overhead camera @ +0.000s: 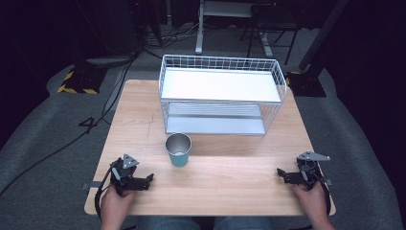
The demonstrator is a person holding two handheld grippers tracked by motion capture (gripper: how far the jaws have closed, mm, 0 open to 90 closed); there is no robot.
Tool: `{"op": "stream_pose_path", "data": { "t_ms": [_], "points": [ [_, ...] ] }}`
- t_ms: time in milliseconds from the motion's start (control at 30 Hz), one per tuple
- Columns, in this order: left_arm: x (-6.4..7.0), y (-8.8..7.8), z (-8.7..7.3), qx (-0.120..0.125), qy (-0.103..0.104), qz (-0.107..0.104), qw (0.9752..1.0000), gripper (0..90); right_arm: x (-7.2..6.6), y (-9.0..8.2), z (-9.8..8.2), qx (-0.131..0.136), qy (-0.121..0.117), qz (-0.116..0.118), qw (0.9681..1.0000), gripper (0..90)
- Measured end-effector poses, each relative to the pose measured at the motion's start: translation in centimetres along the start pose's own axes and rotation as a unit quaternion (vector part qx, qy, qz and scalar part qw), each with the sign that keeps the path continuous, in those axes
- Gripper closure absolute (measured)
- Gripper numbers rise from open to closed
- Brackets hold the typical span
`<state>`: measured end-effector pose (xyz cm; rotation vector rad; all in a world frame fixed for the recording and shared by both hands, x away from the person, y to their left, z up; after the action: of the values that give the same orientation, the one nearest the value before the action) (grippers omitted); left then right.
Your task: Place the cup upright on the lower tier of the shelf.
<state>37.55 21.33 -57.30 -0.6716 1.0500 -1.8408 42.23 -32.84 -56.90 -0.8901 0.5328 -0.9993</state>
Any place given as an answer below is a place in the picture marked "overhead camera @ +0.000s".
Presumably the person's right leg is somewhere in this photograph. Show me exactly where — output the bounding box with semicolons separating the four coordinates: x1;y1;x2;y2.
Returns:
213;216;274;230

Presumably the person's left leg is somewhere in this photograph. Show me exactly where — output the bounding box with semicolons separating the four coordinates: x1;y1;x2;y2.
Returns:
137;216;203;230

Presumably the black chair frame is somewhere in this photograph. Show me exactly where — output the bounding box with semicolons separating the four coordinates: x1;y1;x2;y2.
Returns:
238;2;303;66

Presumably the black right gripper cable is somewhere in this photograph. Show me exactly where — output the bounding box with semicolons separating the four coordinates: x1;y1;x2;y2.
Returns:
316;177;332;216

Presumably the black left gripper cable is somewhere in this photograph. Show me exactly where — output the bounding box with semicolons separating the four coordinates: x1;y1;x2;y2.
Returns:
94;166;115;221

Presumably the white wire shelf rack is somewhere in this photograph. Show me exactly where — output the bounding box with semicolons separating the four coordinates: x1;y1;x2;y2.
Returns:
158;54;288;137

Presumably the grey table clamp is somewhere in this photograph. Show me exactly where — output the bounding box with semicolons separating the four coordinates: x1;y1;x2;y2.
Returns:
81;180;103;192

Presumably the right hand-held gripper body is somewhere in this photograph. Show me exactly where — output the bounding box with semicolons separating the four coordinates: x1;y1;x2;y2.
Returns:
284;150;331;190

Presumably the bundle of floor cables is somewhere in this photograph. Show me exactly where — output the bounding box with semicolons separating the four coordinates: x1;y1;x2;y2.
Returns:
142;18;200;52

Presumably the person's left hand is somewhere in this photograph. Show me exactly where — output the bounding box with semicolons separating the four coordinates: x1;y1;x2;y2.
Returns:
100;185;138;228

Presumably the teal metal cup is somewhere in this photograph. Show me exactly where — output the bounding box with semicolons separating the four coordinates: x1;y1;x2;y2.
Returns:
164;132;193;169

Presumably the white desk frame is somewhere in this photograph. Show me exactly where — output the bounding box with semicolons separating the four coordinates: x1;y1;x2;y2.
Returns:
194;0;274;58

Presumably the person's right hand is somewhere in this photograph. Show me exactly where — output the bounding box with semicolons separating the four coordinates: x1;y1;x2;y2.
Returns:
291;180;330;225

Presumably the person's leg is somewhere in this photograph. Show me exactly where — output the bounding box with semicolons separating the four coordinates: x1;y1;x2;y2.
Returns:
137;216;203;230
213;216;274;230

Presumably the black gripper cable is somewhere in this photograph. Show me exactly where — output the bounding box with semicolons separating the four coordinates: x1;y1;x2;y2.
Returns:
316;177;332;216
94;166;115;221

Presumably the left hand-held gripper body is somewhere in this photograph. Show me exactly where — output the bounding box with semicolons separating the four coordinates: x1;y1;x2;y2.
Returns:
109;153;151;196

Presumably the long black floor cable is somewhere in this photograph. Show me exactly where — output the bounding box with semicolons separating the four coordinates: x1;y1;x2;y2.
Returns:
0;57;137;198

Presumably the black stand with slanted pole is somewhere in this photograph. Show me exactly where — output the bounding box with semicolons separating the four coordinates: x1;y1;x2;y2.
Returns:
284;0;350;99

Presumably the black yellow striped stand base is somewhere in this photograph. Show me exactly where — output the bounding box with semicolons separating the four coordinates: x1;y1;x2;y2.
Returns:
56;64;109;96

